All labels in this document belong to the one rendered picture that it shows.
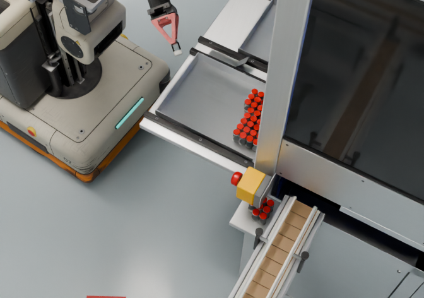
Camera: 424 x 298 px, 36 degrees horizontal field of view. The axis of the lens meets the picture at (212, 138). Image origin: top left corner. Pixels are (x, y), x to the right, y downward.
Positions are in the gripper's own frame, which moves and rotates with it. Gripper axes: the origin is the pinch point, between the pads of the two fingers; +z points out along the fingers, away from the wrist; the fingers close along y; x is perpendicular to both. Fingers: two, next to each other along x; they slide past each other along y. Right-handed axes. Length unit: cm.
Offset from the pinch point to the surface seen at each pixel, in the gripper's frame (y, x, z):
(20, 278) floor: -81, -102, 55
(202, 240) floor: -100, -30, 65
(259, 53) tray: -44.2, 19.7, 5.8
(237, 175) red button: -4.7, 4.3, 39.8
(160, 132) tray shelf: -24.1, -16.2, 20.8
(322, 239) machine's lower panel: -26, 20, 67
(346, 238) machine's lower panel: -18, 27, 68
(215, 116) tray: -29.4, 0.9, 21.4
